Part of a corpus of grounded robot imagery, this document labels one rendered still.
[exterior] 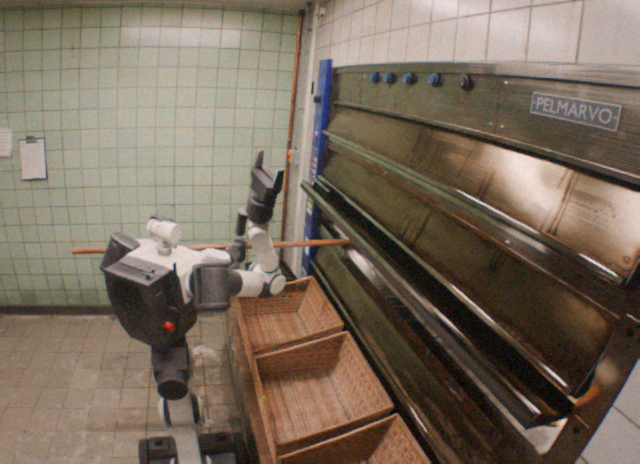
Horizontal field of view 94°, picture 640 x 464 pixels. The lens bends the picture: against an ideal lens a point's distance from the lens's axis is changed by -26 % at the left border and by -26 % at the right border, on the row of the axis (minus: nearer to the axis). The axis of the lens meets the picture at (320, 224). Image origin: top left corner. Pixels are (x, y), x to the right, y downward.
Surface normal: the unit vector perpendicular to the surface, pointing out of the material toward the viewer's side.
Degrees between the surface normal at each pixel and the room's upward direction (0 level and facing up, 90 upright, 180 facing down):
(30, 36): 90
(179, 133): 90
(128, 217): 90
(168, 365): 45
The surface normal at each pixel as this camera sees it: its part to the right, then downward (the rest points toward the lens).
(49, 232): 0.29, 0.35
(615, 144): -0.95, 0.01
